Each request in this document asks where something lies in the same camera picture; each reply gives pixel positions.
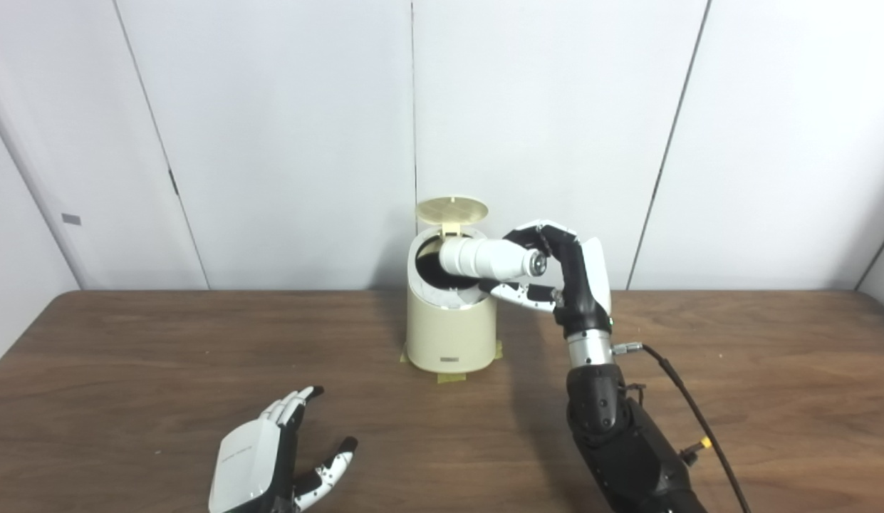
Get cream-colored lidded bin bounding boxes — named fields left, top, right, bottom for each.
left=405, top=195, right=498, bottom=373

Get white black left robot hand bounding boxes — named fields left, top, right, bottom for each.
left=208, top=385, right=359, bottom=513

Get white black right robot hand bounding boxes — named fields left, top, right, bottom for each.
left=479, top=221, right=613, bottom=336

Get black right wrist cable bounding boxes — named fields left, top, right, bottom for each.
left=611, top=342, right=752, bottom=513

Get small white plastic bottle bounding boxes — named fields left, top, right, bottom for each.
left=437, top=237, right=548, bottom=281

